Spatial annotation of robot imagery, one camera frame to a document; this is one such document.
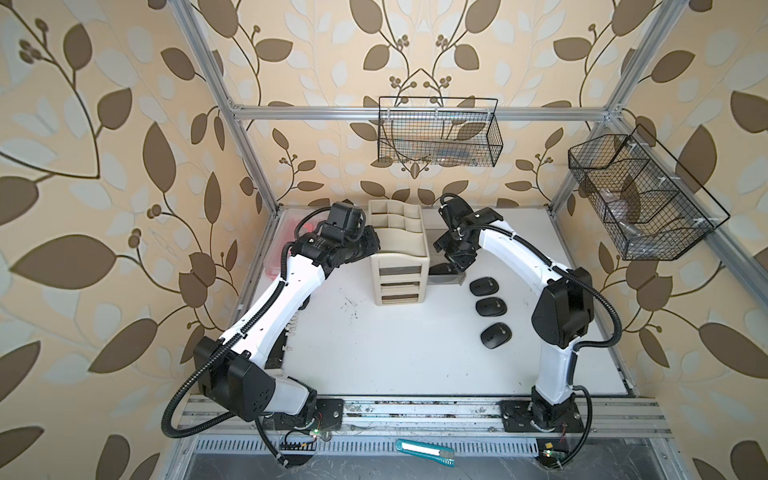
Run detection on black computer mouse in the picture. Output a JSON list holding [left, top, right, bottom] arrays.
[[429, 262, 459, 276], [480, 322, 512, 350], [475, 297, 508, 318], [469, 276, 499, 297]]

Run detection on beige drawer organizer cabinet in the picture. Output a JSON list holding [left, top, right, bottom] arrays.
[[367, 199, 430, 306]]

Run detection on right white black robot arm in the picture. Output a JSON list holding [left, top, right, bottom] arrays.
[[434, 193, 623, 431]]

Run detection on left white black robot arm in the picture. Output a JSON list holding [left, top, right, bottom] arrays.
[[161, 202, 380, 439]]

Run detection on pink clear plastic case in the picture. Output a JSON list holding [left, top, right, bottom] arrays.
[[264, 234, 293, 280]]

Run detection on black tool strip on table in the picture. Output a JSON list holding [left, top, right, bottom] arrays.
[[263, 297, 311, 376]]

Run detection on teal utility knife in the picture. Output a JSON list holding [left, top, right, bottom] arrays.
[[395, 439, 455, 467]]

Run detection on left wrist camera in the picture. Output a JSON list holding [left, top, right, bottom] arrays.
[[326, 202, 366, 235]]

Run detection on back black wire basket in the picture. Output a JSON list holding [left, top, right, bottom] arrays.
[[376, 95, 504, 169]]

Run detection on black wire basket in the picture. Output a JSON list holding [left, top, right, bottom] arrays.
[[376, 95, 504, 169], [568, 125, 730, 261]]

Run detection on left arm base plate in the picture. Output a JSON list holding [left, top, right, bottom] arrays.
[[262, 397, 345, 431]]

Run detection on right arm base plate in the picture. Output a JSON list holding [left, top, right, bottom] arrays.
[[498, 399, 585, 435]]

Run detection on right black wire basket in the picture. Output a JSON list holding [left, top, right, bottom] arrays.
[[568, 125, 730, 261]]

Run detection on aluminium front rail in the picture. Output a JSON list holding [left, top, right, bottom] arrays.
[[179, 395, 670, 438]]

